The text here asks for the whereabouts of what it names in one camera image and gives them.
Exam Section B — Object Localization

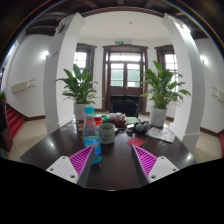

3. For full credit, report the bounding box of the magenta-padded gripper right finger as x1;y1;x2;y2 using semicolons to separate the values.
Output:
130;144;180;187

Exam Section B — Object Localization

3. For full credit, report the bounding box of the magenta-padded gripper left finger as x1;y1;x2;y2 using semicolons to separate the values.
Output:
45;144;96;188

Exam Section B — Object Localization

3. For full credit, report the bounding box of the clear bottle with blue cap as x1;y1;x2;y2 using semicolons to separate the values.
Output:
81;105;103;165

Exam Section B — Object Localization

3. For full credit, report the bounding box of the printed paper leaflet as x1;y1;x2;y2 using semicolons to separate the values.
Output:
145;126;176;144

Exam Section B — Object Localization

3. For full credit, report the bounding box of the flat round red coaster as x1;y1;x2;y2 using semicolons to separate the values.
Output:
127;137;144;147

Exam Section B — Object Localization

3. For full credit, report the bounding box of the dark grey round gadget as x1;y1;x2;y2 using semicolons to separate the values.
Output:
134;122;152;133

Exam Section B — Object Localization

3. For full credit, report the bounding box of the potted plant in white pot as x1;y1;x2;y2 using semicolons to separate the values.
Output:
139;60;192;128
55;63;99;122

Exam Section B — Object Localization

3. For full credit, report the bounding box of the grey-green ceramic mug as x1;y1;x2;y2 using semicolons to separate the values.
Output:
97;122;117;145

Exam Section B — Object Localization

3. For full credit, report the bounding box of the green cloth pad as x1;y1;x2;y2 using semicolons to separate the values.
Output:
125;116;139;126

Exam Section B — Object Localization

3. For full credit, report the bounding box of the red plastic basket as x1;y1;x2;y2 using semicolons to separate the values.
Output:
93;117;105;127

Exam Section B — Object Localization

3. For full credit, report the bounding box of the red carpeted staircase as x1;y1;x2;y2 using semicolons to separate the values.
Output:
219;133;224;158
5;103;26;139

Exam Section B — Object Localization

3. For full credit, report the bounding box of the black office chair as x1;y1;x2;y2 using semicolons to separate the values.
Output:
109;95;140;118

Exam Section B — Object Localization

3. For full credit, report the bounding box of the brown wooden double door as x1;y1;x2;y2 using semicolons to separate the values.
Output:
101;44;149;114

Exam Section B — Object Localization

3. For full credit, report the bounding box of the white wall lamp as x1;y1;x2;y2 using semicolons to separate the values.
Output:
199;54;208;66
41;49;50;61

